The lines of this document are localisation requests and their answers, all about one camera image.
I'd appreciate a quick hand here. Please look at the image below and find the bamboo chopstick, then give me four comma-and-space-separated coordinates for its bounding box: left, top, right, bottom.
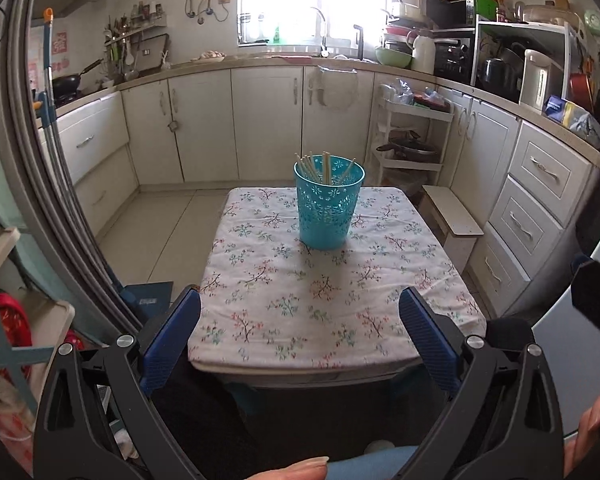
322, 151, 332, 185
301, 156, 320, 183
296, 154, 317, 182
308, 152, 324, 183
337, 158, 355, 185

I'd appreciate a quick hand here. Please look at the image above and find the kitchen faucet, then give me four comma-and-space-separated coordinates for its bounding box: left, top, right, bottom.
313, 6, 329, 58

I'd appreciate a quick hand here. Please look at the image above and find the person's right hand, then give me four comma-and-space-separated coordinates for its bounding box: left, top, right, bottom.
564, 396, 600, 477

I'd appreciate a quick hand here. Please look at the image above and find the person's left hand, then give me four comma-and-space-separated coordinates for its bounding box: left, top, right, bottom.
247, 456, 329, 480

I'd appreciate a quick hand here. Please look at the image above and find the blue dustpan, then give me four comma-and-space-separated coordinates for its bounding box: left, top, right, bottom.
120, 282, 173, 323

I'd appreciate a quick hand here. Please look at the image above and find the small white stool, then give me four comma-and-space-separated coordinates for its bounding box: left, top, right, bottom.
418, 185, 483, 273

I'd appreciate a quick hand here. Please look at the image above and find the floral white tablecloth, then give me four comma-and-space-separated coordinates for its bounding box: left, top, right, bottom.
188, 188, 486, 374

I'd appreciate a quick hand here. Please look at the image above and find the white electric kettle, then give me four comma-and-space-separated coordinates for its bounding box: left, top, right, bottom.
519, 49, 564, 114

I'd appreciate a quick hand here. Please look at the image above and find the black pot on rack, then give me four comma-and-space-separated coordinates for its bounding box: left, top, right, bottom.
375, 130, 440, 164

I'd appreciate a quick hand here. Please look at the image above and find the white storage rack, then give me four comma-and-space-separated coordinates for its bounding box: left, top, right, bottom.
365, 79, 458, 195

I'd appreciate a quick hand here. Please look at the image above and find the blue perforated plastic basket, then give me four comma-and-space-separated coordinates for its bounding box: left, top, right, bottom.
294, 153, 365, 250

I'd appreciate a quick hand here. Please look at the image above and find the white thermos jug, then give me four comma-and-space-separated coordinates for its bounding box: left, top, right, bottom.
407, 28, 436, 75

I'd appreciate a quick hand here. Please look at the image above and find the green bowl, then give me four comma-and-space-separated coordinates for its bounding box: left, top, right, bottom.
375, 48, 412, 68

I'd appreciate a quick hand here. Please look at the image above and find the black frying pan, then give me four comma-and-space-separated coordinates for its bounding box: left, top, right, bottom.
52, 58, 102, 99

